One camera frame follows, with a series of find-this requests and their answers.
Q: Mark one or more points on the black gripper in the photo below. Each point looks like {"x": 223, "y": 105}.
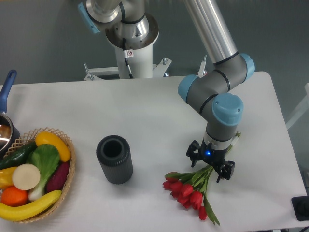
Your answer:
{"x": 211, "y": 156}

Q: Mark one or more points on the red tulip bouquet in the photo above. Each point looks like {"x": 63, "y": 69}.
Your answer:
{"x": 190, "y": 190}

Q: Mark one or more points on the dark grey ribbed vase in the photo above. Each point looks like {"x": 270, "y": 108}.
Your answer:
{"x": 114, "y": 156}

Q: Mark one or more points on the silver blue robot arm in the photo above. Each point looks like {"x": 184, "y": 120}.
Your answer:
{"x": 133, "y": 32}

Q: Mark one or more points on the black device at edge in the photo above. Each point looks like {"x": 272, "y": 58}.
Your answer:
{"x": 301, "y": 207}

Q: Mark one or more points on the purple sweet potato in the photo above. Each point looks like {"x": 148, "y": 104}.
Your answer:
{"x": 58, "y": 179}

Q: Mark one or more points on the green bok choy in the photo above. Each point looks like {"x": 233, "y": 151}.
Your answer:
{"x": 46, "y": 158}

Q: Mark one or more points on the woven wicker basket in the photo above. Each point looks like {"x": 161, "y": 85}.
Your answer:
{"x": 29, "y": 137}

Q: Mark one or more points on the green cucumber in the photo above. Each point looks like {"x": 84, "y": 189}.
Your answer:
{"x": 18, "y": 157}

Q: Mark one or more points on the orange fruit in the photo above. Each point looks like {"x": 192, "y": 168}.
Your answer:
{"x": 12, "y": 196}

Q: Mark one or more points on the yellow bell pepper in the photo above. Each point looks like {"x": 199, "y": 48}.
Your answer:
{"x": 6, "y": 177}

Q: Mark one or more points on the yellow banana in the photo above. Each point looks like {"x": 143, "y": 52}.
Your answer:
{"x": 29, "y": 210}

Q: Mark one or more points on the white frame at right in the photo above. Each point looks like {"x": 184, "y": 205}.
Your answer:
{"x": 299, "y": 110}

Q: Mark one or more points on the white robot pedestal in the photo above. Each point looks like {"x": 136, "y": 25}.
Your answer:
{"x": 139, "y": 60}

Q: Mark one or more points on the white metal base frame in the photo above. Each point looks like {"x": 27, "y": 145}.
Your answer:
{"x": 159, "y": 70}

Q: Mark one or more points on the blue handled saucepan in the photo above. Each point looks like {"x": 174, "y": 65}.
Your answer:
{"x": 8, "y": 132}

